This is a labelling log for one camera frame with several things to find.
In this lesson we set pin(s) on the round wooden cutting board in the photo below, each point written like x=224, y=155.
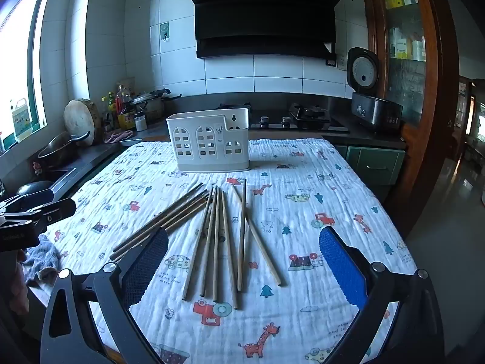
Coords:
x=79, y=119

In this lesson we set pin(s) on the wooden glass door cabinet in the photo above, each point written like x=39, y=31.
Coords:
x=435, y=83

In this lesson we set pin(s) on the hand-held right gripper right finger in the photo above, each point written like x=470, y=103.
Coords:
x=341, y=265

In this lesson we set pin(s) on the black wok pan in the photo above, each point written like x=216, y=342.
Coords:
x=57, y=151

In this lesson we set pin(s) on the small sauce bottle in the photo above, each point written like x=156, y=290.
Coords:
x=109, y=112

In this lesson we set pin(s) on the green wall hook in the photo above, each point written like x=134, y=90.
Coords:
x=165, y=30

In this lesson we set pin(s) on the white plastic jug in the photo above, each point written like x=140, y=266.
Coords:
x=21, y=119

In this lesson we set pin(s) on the pile of wooden chopsticks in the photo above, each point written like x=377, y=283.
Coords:
x=216, y=242

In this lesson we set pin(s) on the wall socket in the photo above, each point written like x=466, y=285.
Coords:
x=341, y=63

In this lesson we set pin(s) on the blue grey rag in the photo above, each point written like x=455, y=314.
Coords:
x=41, y=256

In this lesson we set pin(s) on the white plastic chopstick holder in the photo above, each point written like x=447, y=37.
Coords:
x=206, y=140

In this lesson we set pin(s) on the small white jar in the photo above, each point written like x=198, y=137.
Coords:
x=140, y=123

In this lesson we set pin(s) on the green base cabinet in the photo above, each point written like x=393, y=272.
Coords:
x=375, y=163

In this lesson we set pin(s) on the metal pressure cooker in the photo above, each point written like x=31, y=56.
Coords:
x=151, y=102

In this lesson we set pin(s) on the large cooking oil bottle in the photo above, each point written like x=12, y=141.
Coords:
x=125, y=115

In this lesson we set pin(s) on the black gas stove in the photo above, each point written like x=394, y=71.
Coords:
x=303, y=119

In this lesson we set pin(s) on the window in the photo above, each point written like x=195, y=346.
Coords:
x=19, y=45

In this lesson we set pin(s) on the white cartoon printed cloth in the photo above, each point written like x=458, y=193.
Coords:
x=303, y=182

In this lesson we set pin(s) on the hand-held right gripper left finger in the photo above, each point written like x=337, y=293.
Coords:
x=146, y=261

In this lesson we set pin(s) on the black rice cooker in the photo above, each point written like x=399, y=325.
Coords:
x=373, y=112

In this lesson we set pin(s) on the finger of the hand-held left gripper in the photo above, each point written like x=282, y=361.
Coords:
x=57, y=212
x=36, y=197

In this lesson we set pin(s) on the black range hood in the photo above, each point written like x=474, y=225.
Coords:
x=265, y=11

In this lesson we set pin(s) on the pink rag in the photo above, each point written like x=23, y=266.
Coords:
x=118, y=135

